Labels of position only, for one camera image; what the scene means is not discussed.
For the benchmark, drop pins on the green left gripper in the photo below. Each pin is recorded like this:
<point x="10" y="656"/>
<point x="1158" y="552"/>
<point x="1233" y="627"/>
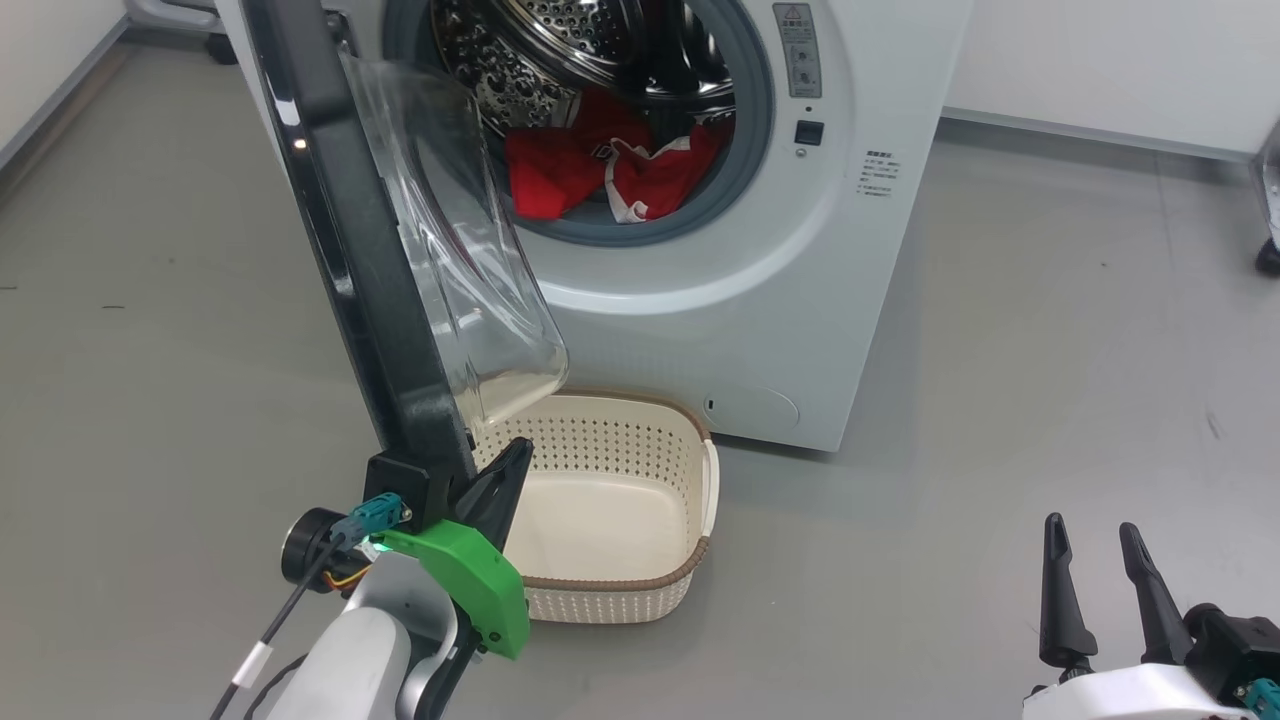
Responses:
<point x="480" y="590"/>

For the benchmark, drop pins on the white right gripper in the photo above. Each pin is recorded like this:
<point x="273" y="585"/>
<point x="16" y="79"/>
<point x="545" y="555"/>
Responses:
<point x="1120" y="695"/>

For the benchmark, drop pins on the red basketball shorts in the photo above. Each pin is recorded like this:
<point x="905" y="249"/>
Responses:
<point x="555" y="170"/>

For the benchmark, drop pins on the round washing machine door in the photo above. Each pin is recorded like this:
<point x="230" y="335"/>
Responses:
<point x="340" y="200"/>

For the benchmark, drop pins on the red basketball jersey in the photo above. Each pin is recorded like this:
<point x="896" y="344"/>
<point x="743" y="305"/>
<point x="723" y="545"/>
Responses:
<point x="660" y="175"/>

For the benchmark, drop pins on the cream perforated laundry basket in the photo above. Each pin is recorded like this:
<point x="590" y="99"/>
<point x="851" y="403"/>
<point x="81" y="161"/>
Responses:
<point x="600" y="510"/>

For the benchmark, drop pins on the white front-load washing machine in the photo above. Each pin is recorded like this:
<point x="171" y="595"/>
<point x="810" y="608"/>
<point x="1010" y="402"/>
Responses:
<point x="800" y="300"/>

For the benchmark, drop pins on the wheeled cart with caster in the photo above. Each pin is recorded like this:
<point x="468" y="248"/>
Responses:
<point x="1270" y="200"/>

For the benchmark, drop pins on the grey warning sticker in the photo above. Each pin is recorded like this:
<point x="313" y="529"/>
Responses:
<point x="797" y="50"/>

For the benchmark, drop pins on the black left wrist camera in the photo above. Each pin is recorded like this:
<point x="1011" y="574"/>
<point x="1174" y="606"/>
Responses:
<point x="400" y="485"/>

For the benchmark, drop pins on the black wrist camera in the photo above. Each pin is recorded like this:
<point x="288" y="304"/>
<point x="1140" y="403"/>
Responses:
<point x="1235" y="645"/>
<point x="400" y="485"/>

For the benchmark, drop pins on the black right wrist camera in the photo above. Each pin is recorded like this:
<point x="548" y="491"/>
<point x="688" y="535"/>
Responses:
<point x="1235" y="645"/>

